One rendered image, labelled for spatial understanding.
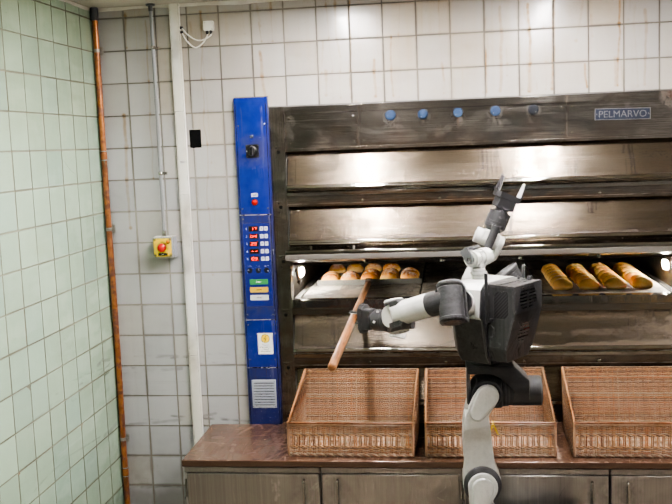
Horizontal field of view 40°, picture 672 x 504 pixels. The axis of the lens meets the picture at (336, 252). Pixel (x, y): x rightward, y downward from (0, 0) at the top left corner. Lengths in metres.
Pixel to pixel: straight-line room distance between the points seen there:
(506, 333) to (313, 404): 1.39
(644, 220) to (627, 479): 1.16
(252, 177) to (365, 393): 1.15
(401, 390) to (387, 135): 1.20
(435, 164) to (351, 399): 1.18
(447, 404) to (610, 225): 1.11
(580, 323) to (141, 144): 2.24
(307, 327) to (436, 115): 1.18
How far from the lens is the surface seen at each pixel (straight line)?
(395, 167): 4.32
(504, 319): 3.36
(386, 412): 4.41
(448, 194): 4.32
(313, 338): 4.45
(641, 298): 4.46
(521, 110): 4.34
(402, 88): 4.32
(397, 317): 3.41
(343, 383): 4.43
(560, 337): 4.43
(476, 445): 3.59
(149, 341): 4.65
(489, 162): 4.32
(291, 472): 4.08
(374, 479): 4.04
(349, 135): 4.35
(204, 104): 4.46
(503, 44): 4.33
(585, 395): 4.45
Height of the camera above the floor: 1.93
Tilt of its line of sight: 7 degrees down
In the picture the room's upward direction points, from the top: 2 degrees counter-clockwise
